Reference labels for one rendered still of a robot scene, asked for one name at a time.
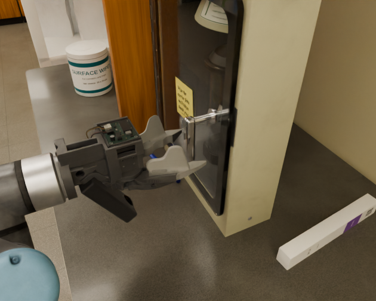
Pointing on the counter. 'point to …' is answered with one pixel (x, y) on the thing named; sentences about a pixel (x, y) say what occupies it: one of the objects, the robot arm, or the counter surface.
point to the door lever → (188, 122)
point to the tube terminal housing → (264, 106)
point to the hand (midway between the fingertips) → (188, 150)
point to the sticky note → (184, 99)
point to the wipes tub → (89, 67)
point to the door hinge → (154, 67)
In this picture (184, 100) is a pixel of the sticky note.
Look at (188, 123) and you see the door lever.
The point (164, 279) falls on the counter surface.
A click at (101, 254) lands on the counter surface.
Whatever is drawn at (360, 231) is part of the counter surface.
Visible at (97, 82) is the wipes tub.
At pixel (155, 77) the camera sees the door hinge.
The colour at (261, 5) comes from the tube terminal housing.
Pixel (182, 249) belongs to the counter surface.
